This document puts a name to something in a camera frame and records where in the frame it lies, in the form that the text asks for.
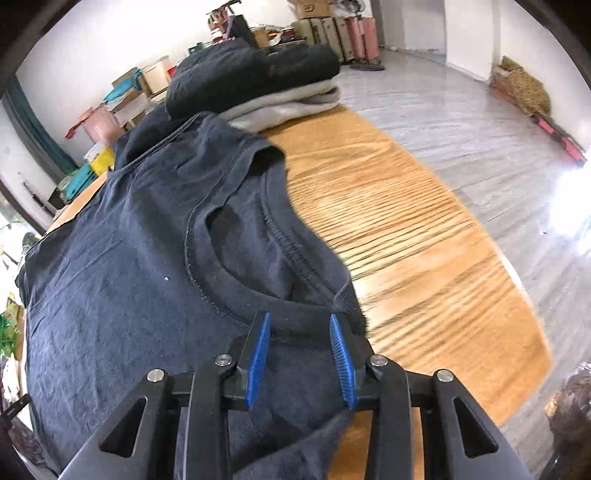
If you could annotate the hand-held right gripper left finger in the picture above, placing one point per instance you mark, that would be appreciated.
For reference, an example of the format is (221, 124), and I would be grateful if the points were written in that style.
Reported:
(258, 360)

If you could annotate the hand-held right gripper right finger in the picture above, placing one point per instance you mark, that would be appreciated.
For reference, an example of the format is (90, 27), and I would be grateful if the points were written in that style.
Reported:
(341, 360)

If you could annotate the dark navy T-shirt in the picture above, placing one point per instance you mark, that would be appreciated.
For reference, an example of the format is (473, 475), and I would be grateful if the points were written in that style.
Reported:
(138, 254)

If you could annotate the dark fuzzy cloth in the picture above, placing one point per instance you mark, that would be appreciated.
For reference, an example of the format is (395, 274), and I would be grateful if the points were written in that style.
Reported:
(572, 415)

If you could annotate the yellow bag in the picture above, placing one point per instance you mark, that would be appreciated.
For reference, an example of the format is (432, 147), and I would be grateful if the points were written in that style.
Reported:
(102, 162)

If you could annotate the teal plastic crate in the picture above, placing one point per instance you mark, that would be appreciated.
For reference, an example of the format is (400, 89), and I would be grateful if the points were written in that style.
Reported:
(78, 182)

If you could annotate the grey folded garment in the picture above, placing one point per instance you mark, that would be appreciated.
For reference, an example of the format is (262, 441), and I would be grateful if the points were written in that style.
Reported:
(286, 108)

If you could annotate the white foam box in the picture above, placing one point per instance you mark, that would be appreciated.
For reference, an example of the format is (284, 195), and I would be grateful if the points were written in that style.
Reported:
(134, 108)

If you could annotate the standing fan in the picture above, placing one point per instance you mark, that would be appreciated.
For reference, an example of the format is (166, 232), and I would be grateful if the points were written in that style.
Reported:
(367, 65)

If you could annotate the red cloth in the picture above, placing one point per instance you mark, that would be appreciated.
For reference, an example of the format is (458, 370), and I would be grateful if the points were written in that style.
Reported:
(76, 127)

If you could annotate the teal bag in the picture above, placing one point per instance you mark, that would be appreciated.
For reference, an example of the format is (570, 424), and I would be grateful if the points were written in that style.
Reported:
(117, 94)

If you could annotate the white plastic storage bin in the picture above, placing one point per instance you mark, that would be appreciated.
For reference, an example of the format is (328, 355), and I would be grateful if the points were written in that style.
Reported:
(154, 76)

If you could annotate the red floor tool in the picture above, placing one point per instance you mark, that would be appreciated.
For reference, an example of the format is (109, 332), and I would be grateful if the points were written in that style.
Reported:
(561, 138)

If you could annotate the small cardboard box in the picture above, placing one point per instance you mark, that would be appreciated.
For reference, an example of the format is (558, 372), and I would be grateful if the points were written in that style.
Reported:
(121, 77)

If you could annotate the grey curtain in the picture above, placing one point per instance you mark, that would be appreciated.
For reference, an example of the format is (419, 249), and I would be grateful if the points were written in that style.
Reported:
(41, 129)

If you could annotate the slim pink suitcase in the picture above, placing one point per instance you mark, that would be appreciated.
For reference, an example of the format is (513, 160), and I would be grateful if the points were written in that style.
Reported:
(362, 39)

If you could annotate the straw filled bag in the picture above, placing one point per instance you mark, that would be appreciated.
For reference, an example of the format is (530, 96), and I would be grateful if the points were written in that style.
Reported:
(521, 87)

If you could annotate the olive suitcase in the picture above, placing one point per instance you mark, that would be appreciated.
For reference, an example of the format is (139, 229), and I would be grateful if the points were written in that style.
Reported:
(323, 32)

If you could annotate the black folding cart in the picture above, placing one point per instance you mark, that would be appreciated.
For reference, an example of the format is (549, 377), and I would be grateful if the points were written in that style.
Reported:
(240, 27)

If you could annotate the printed cardboard box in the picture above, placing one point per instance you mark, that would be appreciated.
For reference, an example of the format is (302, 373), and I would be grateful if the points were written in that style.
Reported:
(309, 8)

